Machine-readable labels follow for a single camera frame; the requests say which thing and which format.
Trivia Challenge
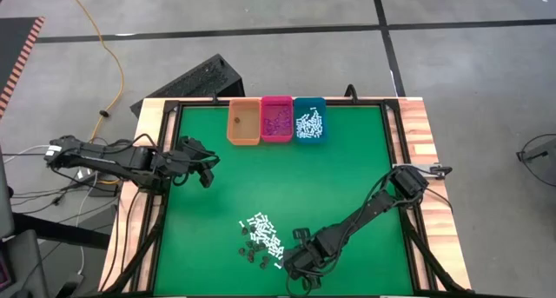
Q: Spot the black mat orange striped edge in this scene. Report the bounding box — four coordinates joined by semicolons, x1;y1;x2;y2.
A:
0;16;46;119

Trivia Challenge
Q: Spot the wooden table side board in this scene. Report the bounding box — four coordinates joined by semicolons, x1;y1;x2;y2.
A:
397;96;473;291
98;97;179;293

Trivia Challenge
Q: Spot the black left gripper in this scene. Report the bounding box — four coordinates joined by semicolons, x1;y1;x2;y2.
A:
173;136;221;189

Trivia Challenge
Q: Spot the black perforated metal case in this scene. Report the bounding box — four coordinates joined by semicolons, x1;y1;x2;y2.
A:
129;53;246;116

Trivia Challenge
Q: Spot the orange plastic bin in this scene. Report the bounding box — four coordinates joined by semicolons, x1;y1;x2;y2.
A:
226;98;262;146

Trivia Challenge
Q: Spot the black floor bar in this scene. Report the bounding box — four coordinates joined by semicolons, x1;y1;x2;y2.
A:
11;212;112;250

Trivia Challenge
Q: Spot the black floor cable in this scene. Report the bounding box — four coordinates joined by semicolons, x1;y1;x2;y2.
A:
515;132;556;207

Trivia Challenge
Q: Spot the grey metal post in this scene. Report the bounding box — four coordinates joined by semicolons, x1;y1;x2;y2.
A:
0;144;15;241

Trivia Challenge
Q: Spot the black table frame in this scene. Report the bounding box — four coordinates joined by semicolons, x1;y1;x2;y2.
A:
99;96;470;298

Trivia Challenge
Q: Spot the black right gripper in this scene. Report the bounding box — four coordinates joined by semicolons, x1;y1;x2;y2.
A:
282;239;339;291

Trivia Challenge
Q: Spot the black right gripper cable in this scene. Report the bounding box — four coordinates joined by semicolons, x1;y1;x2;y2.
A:
284;254;338;297

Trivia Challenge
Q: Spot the pink plastic bin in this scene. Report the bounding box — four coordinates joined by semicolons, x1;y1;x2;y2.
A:
260;96;295;143

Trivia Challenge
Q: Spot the yellow extension cable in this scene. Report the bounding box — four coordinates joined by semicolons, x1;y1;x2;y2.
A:
63;0;126;149

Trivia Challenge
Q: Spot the blue plastic bin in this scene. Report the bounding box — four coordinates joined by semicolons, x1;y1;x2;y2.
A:
293;96;328;144

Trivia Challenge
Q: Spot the green table mat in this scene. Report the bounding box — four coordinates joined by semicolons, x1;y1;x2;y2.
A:
152;105;414;295

